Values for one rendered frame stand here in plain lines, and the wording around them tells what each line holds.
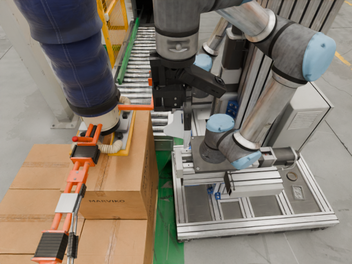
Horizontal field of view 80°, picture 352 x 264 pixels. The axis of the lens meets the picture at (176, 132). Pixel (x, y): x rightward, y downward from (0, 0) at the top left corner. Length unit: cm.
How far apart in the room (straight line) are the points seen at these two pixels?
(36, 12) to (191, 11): 53
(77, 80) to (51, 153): 115
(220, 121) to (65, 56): 63
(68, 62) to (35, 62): 166
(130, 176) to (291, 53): 88
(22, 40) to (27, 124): 117
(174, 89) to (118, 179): 79
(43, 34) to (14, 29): 158
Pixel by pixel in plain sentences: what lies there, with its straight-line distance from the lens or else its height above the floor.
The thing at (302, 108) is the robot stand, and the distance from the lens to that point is 118.
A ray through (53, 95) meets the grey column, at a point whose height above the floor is 45.
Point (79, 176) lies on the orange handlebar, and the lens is 90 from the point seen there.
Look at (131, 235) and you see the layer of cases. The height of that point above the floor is 54.
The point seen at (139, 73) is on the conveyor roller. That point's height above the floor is 51.
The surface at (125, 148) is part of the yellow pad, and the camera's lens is 108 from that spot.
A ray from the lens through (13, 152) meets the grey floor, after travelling 296.
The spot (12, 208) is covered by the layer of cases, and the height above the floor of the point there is 54.
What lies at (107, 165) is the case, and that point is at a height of 94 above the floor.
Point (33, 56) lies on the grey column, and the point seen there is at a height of 90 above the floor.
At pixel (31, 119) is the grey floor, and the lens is 326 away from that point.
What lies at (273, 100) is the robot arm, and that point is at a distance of 75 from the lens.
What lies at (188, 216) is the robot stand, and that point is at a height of 21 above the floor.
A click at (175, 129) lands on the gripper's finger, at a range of 46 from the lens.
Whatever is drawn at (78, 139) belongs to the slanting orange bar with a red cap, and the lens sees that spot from 89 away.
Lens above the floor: 192
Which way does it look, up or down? 49 degrees down
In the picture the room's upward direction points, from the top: straight up
